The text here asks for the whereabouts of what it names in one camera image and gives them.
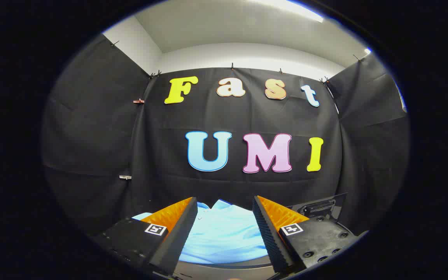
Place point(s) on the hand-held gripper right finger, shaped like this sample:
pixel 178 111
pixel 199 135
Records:
pixel 270 237

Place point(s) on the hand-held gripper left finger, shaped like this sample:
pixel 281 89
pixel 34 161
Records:
pixel 179 237

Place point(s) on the light blue polo shirt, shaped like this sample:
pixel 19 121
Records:
pixel 224 233

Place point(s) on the dark glass washing machine lid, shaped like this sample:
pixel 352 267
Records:
pixel 321 206

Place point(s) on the grey cabinet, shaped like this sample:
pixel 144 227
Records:
pixel 224 269

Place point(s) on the silver clip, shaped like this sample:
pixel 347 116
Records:
pixel 125 177

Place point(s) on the black backdrop cloth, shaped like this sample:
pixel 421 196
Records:
pixel 247 116

